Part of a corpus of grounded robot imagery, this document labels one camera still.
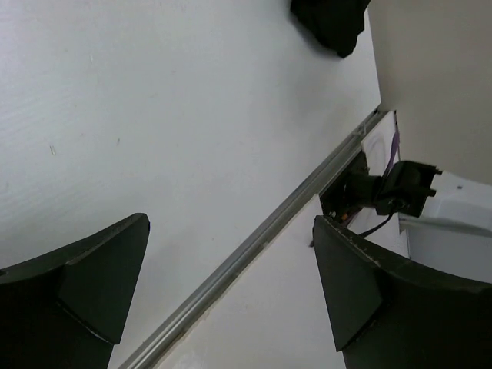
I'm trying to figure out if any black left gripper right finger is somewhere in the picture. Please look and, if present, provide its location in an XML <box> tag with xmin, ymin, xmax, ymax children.
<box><xmin>313</xmin><ymin>216</ymin><xmax>491</xmax><ymax>368</ymax></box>

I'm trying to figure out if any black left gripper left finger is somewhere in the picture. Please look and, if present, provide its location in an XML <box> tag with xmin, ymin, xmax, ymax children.
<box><xmin>1</xmin><ymin>213</ymin><xmax>150</xmax><ymax>368</ymax></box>

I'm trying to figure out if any black pleated skirt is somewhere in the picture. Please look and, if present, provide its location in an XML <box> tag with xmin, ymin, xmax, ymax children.
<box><xmin>290</xmin><ymin>0</ymin><xmax>371</xmax><ymax>58</ymax></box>

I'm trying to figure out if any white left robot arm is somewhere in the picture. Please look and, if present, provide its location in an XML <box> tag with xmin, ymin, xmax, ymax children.
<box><xmin>1</xmin><ymin>161</ymin><xmax>491</xmax><ymax>368</ymax></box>

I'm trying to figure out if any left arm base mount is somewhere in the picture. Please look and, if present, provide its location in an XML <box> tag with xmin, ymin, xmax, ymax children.
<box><xmin>320</xmin><ymin>150</ymin><xmax>370</xmax><ymax>226</ymax></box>

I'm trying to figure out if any aluminium table rail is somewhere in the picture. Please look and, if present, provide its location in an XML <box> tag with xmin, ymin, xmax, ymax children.
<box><xmin>121</xmin><ymin>109</ymin><xmax>387</xmax><ymax>368</ymax></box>

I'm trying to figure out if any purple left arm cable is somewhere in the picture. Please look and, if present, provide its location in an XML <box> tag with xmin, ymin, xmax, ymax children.
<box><xmin>387</xmin><ymin>130</ymin><xmax>401</xmax><ymax>166</ymax></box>

